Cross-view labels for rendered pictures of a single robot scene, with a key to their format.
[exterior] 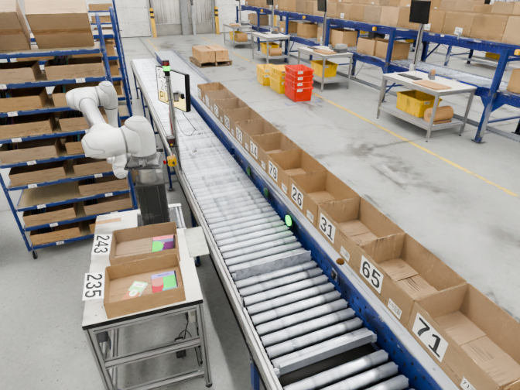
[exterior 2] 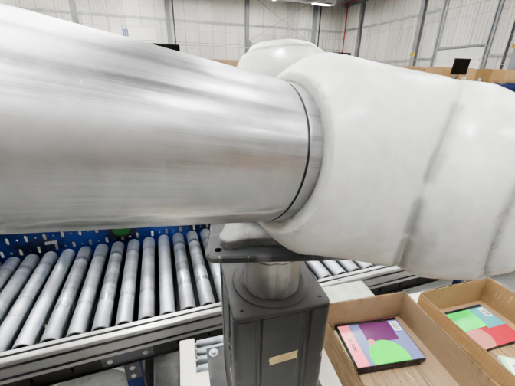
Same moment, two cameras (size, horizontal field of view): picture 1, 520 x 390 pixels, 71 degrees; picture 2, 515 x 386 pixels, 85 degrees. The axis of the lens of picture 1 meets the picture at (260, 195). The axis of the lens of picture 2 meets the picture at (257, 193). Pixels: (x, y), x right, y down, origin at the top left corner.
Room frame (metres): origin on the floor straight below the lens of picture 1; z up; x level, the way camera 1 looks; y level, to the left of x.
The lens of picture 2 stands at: (2.09, 1.15, 1.44)
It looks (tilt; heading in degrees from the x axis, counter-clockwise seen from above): 23 degrees down; 272
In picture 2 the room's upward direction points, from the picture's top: 1 degrees clockwise
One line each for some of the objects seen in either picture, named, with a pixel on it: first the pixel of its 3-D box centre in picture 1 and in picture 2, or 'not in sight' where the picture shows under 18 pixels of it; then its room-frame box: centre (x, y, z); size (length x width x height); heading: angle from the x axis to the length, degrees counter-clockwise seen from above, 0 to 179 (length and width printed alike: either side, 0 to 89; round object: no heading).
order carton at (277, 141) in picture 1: (274, 152); not in sight; (2.76, -0.12, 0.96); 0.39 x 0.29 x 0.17; 21
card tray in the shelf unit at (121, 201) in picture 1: (107, 199); not in sight; (2.99, 1.45, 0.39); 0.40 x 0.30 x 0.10; 111
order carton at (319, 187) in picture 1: (322, 196); not in sight; (2.03, -0.40, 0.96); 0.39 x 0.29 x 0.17; 21
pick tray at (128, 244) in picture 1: (145, 245); (404, 371); (1.74, 0.69, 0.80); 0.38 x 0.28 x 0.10; 105
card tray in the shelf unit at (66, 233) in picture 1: (57, 227); not in sight; (2.81, 1.90, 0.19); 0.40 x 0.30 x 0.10; 109
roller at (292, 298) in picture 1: (291, 299); not in sight; (1.38, -0.16, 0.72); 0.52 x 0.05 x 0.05; 111
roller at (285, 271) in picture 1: (276, 275); not in sight; (1.57, -0.09, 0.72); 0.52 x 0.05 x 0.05; 111
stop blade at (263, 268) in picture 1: (274, 265); not in sight; (1.60, -0.08, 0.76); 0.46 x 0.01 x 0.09; 111
